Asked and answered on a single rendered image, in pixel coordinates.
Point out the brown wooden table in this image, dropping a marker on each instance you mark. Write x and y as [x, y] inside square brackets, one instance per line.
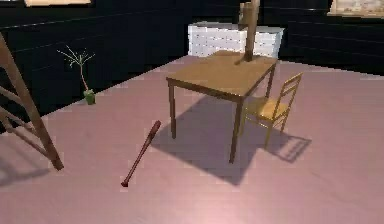
[220, 71]

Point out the red baseball bat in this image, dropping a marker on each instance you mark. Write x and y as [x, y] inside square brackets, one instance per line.
[143, 151]

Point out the white chest of drawers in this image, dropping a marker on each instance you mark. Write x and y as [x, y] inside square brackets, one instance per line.
[213, 40]

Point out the yellow wooden chair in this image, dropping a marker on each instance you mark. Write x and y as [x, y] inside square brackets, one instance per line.
[268, 108]

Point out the house plant in green pot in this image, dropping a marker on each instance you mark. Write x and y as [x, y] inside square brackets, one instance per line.
[89, 96]

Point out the brown wooden ladder frame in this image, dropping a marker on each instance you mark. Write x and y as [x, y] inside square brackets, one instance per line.
[28, 103]

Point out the pale framed wall picture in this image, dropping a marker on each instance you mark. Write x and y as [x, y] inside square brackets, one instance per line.
[56, 2]

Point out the beige framed wall picture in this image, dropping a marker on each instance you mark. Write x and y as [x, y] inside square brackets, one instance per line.
[358, 7]

